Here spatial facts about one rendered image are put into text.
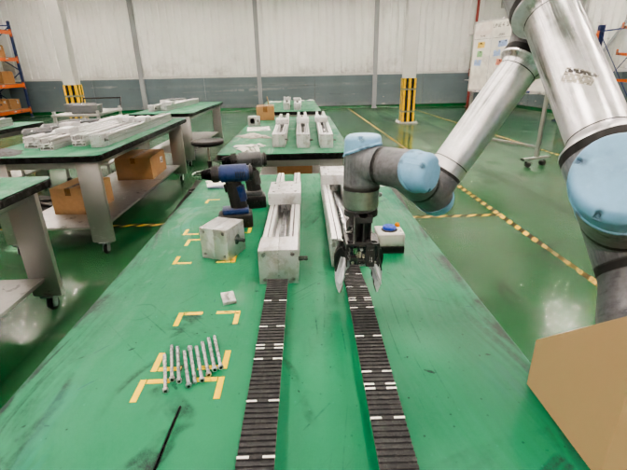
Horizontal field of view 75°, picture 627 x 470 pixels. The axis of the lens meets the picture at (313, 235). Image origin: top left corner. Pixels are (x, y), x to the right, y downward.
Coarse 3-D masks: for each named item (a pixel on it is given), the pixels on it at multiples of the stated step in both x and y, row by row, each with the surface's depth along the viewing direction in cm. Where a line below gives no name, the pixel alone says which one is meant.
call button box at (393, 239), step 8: (376, 232) 122; (384, 232) 121; (392, 232) 121; (400, 232) 121; (384, 240) 120; (392, 240) 120; (400, 240) 120; (384, 248) 121; (392, 248) 121; (400, 248) 121
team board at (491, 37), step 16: (480, 32) 625; (496, 32) 597; (480, 48) 630; (496, 48) 601; (480, 64) 634; (496, 64) 605; (480, 80) 640; (544, 112) 550; (512, 144) 606; (544, 160) 578
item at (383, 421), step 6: (372, 420) 60; (378, 420) 60; (384, 420) 60; (390, 420) 60; (396, 420) 60; (402, 420) 60; (372, 426) 59; (378, 426) 59; (384, 426) 59; (390, 426) 59; (396, 426) 59; (402, 426) 59
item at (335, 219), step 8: (328, 192) 154; (336, 192) 163; (328, 200) 144; (336, 200) 153; (328, 208) 136; (336, 208) 147; (328, 216) 128; (336, 216) 128; (344, 216) 136; (328, 224) 124; (336, 224) 121; (344, 224) 129; (328, 232) 125; (336, 232) 115; (344, 232) 123; (328, 240) 126; (336, 240) 111
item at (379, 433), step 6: (372, 432) 58; (378, 432) 58; (384, 432) 58; (390, 432) 58; (396, 432) 58; (402, 432) 58; (408, 432) 58; (378, 438) 57; (384, 438) 57; (390, 438) 57
